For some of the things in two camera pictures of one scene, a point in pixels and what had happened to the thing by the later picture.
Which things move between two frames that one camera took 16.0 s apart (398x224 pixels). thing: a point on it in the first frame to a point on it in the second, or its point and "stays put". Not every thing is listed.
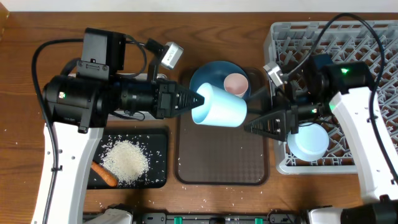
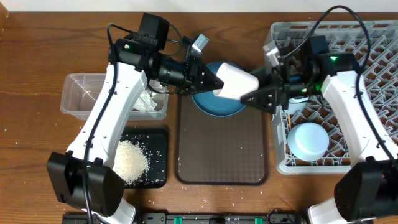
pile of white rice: x=126 y=159 stays put
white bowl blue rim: x=310 y=144 stays put
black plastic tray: x=155 y=141 stays put
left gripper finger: x=186 y=99 to x=208 y=80
